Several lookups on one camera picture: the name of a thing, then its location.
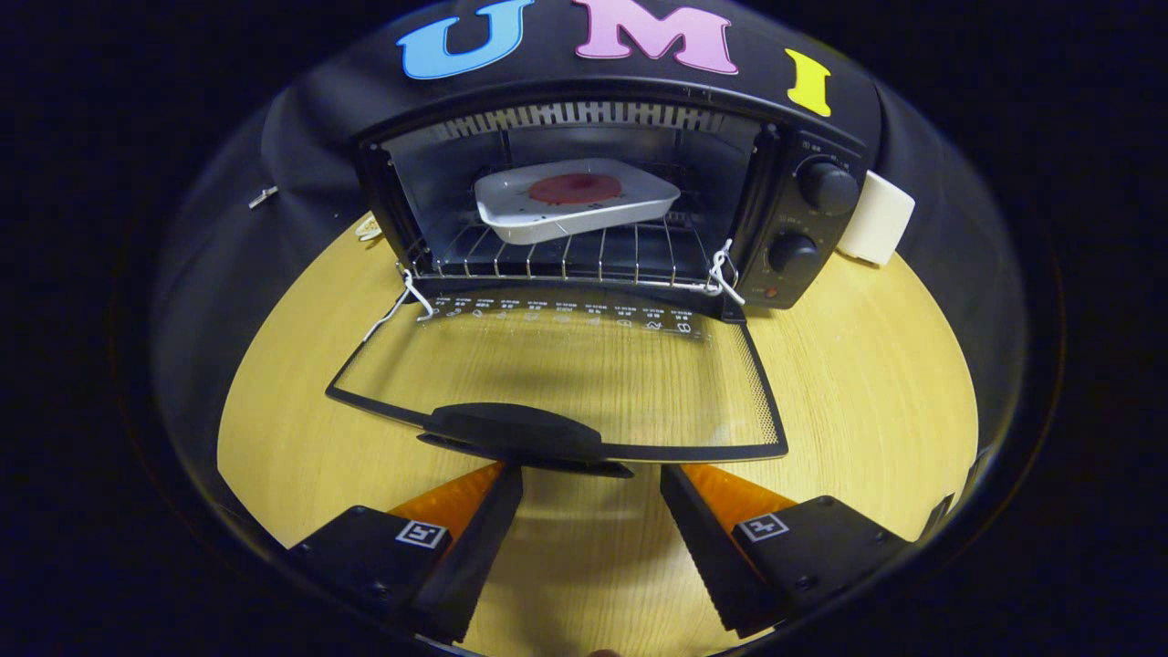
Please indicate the white pop-up toaster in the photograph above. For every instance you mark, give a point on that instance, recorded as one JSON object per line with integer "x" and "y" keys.
{"x": 876, "y": 219}

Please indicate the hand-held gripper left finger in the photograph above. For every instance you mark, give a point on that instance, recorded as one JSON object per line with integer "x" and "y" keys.
{"x": 479, "y": 547}

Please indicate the white clip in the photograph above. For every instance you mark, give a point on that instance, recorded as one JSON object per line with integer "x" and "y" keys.
{"x": 263, "y": 196}

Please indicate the pink ham slice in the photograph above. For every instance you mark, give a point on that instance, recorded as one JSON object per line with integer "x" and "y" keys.
{"x": 575, "y": 189}

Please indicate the white rectangular plate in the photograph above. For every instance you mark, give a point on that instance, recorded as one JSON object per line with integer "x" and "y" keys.
{"x": 566, "y": 219}

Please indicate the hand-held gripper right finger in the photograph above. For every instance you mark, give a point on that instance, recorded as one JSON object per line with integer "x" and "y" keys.
{"x": 703, "y": 547}

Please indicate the black toaster oven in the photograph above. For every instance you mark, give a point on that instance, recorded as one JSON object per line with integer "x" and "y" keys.
{"x": 803, "y": 237}

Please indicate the black backdrop cloth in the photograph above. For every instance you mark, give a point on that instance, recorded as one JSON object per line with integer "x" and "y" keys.
{"x": 301, "y": 137}

